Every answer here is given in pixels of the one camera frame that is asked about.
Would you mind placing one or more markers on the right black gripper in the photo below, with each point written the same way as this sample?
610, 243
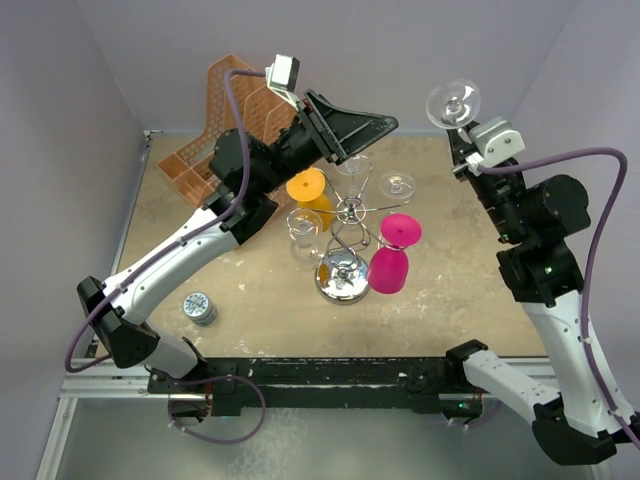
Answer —
461, 148

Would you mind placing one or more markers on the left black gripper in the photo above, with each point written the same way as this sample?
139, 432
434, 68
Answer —
351, 131

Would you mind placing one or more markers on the clear champagne flute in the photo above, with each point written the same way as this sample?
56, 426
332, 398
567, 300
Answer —
398, 187

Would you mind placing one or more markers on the yellow plastic goblet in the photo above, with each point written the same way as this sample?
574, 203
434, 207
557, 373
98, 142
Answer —
307, 188

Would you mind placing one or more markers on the clear round wine glass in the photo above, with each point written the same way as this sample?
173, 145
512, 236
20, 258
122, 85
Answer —
304, 227

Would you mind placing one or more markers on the pink plastic goblet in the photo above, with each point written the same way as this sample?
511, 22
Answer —
389, 266

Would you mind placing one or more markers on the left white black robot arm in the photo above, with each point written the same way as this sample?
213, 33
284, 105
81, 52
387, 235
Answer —
249, 170

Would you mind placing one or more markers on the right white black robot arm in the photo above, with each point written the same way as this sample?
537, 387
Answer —
584, 419

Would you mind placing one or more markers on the chrome wine glass rack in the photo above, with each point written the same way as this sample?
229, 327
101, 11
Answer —
341, 276

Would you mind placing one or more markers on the small round tin can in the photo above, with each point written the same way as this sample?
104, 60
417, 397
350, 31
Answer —
199, 308

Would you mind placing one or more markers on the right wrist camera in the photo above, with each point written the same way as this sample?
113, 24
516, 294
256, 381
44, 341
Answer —
497, 141

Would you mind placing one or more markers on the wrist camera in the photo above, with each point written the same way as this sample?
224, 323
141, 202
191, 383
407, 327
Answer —
281, 78
497, 141

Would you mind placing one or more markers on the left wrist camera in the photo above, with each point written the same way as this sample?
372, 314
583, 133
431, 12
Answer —
281, 78

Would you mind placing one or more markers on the black base frame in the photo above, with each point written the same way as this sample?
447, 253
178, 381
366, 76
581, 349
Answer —
422, 385

